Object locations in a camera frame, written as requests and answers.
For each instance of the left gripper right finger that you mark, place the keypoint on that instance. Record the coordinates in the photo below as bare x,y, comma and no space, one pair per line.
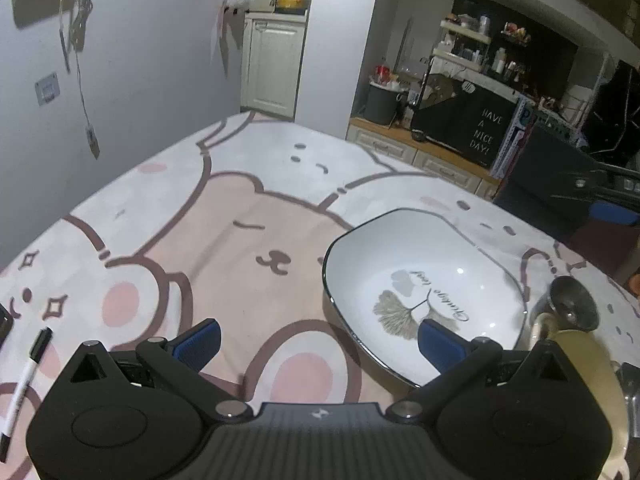
460,363

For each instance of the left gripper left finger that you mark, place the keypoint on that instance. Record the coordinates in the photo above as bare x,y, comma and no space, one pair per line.
176,365

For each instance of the white ginkgo leaf plate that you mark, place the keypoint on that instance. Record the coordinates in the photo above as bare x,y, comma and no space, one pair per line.
425,289

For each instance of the cream handled ceramic bowl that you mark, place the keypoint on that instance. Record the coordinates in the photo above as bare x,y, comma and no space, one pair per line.
592,361

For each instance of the round steel bowl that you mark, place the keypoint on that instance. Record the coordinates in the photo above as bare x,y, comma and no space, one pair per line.
569,303

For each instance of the black white marker pen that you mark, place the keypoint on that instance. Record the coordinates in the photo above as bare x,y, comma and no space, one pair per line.
35,355

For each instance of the bear pattern tablecloth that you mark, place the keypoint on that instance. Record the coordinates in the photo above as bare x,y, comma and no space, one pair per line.
233,223

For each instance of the wooden top drawer cabinet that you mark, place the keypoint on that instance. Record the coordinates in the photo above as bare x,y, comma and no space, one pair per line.
397,143

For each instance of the dark grey pot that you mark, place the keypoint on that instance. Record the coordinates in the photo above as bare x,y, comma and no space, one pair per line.
381,105

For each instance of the white kitchen cabinet door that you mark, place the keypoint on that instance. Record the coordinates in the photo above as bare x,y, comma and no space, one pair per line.
271,61

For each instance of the wall power socket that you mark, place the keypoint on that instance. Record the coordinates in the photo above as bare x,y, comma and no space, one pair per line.
47,89

